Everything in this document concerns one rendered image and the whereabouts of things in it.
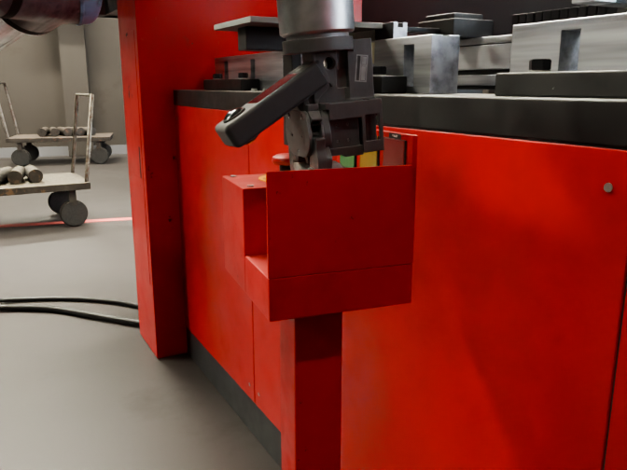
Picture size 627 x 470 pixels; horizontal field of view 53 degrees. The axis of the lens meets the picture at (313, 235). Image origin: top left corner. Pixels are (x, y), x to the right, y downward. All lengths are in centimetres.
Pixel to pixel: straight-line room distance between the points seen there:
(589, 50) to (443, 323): 40
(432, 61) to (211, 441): 110
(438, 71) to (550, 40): 25
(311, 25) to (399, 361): 58
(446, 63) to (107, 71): 774
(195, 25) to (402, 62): 103
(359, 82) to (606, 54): 33
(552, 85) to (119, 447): 134
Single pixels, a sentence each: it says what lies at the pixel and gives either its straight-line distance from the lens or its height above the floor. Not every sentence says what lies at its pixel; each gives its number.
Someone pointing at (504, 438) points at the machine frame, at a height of 45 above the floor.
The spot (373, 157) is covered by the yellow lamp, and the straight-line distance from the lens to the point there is 72.
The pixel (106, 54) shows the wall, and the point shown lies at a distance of 869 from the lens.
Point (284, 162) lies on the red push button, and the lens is 73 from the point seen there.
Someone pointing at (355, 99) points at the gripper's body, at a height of 88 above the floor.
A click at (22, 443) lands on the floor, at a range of 183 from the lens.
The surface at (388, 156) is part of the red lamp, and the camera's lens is 69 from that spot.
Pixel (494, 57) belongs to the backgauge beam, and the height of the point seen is 94.
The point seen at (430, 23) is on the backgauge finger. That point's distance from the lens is 143.
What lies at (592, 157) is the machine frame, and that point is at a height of 82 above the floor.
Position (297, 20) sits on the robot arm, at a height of 95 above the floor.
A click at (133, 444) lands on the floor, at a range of 173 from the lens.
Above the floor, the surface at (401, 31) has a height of 98.
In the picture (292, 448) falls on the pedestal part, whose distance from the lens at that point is 80.
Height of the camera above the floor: 89
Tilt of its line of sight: 14 degrees down
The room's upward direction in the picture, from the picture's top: straight up
